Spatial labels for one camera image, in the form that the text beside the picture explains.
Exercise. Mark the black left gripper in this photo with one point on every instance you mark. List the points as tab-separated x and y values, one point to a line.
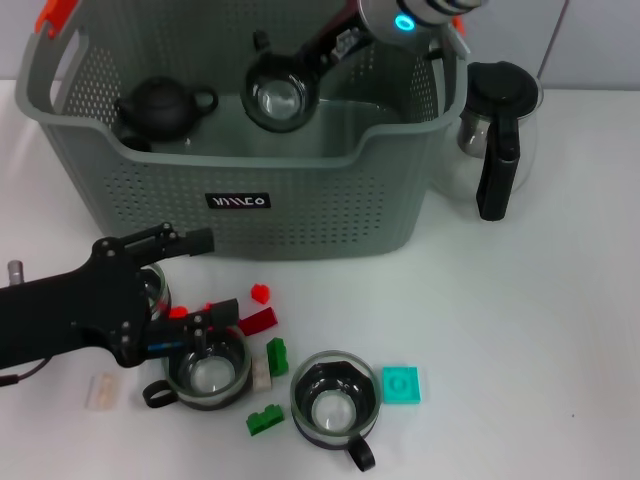
75	315

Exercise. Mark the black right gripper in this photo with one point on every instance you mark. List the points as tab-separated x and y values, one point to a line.
332	42

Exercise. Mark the glass teacup black holder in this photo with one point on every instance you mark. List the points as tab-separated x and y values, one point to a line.
332	415
275	100
210	375
159	292

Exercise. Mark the grey perforated storage bin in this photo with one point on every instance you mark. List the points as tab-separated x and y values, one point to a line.
250	225

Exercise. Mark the long dark red toy brick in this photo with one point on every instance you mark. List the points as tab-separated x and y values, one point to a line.
259	321

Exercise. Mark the green toy brick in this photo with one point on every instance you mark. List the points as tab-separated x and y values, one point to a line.
278	357
264	420

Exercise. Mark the white toy brick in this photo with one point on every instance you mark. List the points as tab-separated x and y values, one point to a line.
261	374

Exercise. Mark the black clay teapot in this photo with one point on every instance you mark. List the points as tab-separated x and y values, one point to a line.
160	107

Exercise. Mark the clear toy brick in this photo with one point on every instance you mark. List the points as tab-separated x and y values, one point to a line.
102	391

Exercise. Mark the glass coffee pot black lid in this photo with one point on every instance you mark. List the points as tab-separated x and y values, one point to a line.
505	87

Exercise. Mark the teal square toy brick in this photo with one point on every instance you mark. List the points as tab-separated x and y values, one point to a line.
401	385

